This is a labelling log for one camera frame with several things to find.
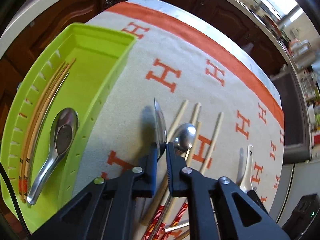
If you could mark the green plastic utensil tray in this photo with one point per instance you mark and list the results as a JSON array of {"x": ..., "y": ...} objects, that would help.
[{"x": 97, "y": 57}]

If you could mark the steel soup spoon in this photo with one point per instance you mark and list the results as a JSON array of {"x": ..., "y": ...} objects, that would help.
[{"x": 62, "y": 134}]

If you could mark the white ceramic soup spoon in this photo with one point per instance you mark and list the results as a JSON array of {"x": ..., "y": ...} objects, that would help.
[{"x": 246, "y": 184}]

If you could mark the brown wooden chopstick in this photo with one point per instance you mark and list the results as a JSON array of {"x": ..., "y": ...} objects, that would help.
[
  {"x": 40, "y": 119},
  {"x": 47, "y": 114}
]

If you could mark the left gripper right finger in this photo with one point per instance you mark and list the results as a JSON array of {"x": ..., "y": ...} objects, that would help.
[{"x": 217, "y": 208}]

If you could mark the large hammered steel spoon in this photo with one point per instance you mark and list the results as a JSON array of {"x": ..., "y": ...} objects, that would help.
[{"x": 161, "y": 130}]

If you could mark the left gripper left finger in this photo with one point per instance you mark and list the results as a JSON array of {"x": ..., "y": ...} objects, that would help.
[{"x": 104, "y": 209}]

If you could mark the small spoon wooden handle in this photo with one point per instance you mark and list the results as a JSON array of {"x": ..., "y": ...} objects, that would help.
[{"x": 184, "y": 137}]

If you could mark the orange beige H-pattern cloth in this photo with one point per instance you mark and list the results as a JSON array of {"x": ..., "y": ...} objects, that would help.
[{"x": 173, "y": 63}]

